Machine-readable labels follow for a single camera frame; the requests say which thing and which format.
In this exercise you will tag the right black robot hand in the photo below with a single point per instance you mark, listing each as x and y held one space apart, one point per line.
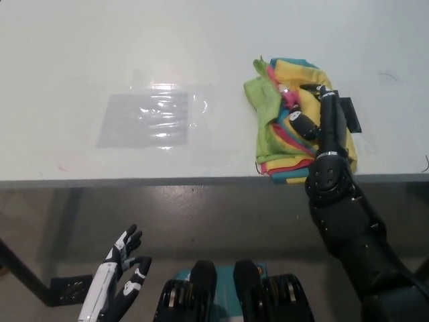
333 124

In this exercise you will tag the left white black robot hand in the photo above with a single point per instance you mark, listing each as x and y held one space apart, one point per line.
117 278

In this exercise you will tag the pink microfibre cloth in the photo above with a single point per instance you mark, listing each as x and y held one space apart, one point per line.
290 99

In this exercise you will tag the yellow microfibre cloth under stack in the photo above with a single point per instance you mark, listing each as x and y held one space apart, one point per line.
291 180

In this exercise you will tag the green microfibre cloth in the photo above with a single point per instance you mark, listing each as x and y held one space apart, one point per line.
264 100

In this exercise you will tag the teal microfibre cloth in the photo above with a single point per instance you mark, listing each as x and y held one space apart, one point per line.
288 61

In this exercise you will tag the robot legs black teal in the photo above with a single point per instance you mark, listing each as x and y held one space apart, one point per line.
246 292

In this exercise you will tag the black tape patch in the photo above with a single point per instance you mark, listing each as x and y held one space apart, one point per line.
352 114

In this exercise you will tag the black metal table leg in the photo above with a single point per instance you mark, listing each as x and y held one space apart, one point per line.
30 278

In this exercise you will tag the black thread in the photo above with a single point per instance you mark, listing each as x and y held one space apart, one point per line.
426 164
257 169

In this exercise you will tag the clear plastic sheet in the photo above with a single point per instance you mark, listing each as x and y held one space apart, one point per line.
204 100

